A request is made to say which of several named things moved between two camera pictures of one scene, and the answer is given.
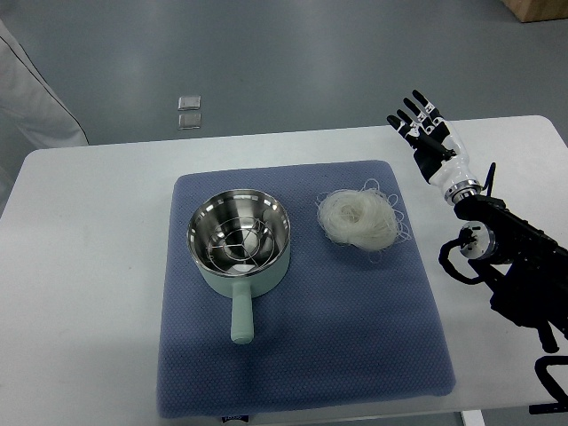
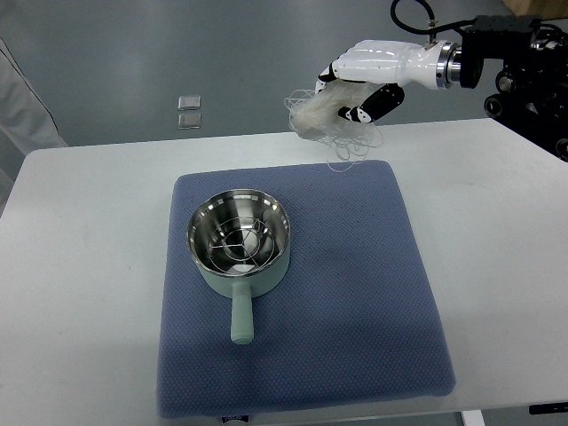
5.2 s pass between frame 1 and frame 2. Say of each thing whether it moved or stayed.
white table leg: stayed
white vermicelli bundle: moved
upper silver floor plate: stayed
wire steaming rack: stayed
